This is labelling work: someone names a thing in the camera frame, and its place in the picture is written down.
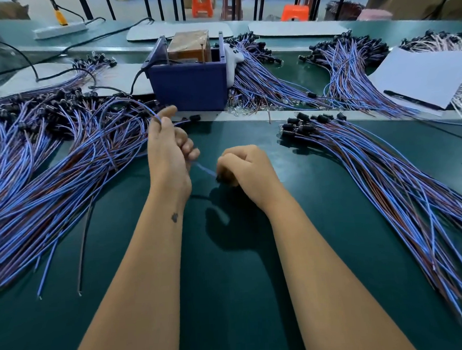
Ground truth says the black pen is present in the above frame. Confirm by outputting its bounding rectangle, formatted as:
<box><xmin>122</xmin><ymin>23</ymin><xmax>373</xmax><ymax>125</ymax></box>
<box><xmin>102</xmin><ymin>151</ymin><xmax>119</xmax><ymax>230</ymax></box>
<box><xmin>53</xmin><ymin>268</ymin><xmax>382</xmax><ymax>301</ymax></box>
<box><xmin>383</xmin><ymin>87</ymin><xmax>445</xmax><ymax>114</ymax></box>

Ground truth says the orange plug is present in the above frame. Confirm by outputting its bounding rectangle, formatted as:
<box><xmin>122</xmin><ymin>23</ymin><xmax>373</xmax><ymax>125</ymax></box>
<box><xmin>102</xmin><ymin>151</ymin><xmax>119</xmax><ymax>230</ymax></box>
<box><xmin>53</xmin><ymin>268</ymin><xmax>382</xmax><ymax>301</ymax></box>
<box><xmin>52</xmin><ymin>6</ymin><xmax>69</xmax><ymax>26</ymax></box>

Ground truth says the loose grey wire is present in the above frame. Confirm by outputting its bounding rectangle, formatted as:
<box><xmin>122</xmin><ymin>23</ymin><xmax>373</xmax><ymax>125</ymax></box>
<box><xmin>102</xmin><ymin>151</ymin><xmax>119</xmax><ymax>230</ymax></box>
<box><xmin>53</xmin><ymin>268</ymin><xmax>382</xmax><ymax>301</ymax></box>
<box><xmin>73</xmin><ymin>202</ymin><xmax>101</xmax><ymax>297</ymax></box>

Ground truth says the blue brown plug cable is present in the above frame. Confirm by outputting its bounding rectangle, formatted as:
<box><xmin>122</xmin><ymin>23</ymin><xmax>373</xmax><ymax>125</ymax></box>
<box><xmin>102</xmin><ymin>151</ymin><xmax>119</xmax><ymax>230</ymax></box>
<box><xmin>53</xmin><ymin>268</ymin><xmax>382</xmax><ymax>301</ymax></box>
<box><xmin>152</xmin><ymin>108</ymin><xmax>221</xmax><ymax>185</ymax></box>

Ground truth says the pink plastic stool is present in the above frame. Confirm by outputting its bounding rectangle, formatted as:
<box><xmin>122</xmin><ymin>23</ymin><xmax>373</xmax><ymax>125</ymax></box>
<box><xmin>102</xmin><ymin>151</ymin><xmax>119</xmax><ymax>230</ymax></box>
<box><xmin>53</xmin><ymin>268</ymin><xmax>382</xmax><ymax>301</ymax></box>
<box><xmin>357</xmin><ymin>8</ymin><xmax>394</xmax><ymax>22</ymax></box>

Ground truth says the white paper sheet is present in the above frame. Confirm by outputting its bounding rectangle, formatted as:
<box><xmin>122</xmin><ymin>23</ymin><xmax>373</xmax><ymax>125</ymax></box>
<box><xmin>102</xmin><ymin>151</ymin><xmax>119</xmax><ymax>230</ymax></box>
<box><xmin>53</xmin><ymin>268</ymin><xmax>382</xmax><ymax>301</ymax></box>
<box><xmin>367</xmin><ymin>44</ymin><xmax>462</xmax><ymax>113</ymax></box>

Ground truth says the pile of wired lamps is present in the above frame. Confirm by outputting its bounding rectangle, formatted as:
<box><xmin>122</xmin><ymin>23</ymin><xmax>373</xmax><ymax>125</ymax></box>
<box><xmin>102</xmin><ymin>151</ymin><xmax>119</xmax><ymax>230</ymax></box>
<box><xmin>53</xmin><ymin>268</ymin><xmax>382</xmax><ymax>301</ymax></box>
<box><xmin>0</xmin><ymin>77</ymin><xmax>210</xmax><ymax>300</ymax></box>
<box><xmin>278</xmin><ymin>105</ymin><xmax>462</xmax><ymax>328</ymax></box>

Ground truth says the blue plastic tester box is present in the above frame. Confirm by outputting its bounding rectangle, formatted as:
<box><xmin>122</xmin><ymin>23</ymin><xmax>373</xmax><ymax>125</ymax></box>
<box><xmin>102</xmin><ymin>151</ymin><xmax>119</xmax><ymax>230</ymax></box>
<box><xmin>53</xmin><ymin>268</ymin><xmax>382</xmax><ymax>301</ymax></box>
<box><xmin>142</xmin><ymin>32</ymin><xmax>231</xmax><ymax>114</ymax></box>

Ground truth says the person's left forearm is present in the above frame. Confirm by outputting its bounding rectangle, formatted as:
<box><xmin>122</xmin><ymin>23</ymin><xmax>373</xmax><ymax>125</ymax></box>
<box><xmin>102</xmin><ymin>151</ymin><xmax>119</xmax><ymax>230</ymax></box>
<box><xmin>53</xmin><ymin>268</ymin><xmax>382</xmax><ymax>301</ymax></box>
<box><xmin>64</xmin><ymin>186</ymin><xmax>200</xmax><ymax>350</ymax></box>

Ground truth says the brown cardboard block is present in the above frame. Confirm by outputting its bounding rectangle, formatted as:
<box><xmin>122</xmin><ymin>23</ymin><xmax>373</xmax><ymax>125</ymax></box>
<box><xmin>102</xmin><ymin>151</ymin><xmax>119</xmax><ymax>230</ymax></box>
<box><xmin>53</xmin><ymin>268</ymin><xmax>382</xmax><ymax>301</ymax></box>
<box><xmin>166</xmin><ymin>29</ymin><xmax>212</xmax><ymax>65</ymax></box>

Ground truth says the person's right hand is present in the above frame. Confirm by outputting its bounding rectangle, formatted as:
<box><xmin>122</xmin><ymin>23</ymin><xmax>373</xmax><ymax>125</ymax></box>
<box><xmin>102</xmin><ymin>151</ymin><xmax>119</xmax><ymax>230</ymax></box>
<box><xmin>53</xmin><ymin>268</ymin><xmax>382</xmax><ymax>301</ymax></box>
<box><xmin>215</xmin><ymin>143</ymin><xmax>287</xmax><ymax>216</ymax></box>

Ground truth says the white flat mat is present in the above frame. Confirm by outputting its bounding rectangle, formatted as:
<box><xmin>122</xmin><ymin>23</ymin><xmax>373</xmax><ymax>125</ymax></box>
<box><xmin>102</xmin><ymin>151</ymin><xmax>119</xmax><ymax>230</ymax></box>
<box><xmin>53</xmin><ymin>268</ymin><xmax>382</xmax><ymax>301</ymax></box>
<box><xmin>125</xmin><ymin>18</ymin><xmax>249</xmax><ymax>42</ymax></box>
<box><xmin>247</xmin><ymin>17</ymin><xmax>348</xmax><ymax>40</ymax></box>
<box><xmin>0</xmin><ymin>58</ymin><xmax>153</xmax><ymax>101</ymax></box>

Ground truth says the person's right forearm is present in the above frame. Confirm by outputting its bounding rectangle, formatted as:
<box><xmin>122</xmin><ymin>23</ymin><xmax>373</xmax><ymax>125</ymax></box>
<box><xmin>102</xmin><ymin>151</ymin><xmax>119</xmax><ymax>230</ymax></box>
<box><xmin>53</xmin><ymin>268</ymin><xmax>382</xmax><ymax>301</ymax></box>
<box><xmin>262</xmin><ymin>188</ymin><xmax>417</xmax><ymax>350</ymax></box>

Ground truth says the open cardboard box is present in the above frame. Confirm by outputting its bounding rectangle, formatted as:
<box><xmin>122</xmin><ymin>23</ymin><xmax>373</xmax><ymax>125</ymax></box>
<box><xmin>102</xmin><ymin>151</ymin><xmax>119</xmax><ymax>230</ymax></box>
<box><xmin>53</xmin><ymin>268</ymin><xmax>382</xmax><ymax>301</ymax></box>
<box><xmin>0</xmin><ymin>0</ymin><xmax>30</xmax><ymax>21</ymax></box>

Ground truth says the orange plastic stool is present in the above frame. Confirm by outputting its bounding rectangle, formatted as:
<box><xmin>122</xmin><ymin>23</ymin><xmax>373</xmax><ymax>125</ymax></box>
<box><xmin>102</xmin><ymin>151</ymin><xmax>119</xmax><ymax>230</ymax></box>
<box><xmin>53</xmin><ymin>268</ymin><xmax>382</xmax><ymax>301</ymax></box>
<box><xmin>191</xmin><ymin>0</ymin><xmax>215</xmax><ymax>19</ymax></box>
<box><xmin>280</xmin><ymin>4</ymin><xmax>311</xmax><ymax>23</ymax></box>

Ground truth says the person's left hand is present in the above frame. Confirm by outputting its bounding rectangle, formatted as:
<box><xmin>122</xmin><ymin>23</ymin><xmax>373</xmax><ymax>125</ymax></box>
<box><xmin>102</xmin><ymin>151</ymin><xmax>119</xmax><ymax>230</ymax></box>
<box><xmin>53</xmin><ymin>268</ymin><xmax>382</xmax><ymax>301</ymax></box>
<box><xmin>146</xmin><ymin>104</ymin><xmax>203</xmax><ymax>202</ymax></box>

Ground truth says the white power strip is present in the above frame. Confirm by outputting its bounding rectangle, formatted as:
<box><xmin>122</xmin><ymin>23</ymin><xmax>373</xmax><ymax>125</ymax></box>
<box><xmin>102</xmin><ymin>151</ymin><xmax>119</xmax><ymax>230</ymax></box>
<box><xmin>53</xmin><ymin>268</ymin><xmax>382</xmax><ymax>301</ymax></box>
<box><xmin>32</xmin><ymin>21</ymin><xmax>88</xmax><ymax>40</ymax></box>

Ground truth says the black power cable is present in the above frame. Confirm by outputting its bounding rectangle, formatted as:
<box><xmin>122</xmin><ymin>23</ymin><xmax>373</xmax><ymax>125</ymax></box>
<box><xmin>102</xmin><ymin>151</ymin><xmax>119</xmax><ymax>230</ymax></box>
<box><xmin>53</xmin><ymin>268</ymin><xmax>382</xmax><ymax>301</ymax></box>
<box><xmin>0</xmin><ymin>16</ymin><xmax>157</xmax><ymax>81</ymax></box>

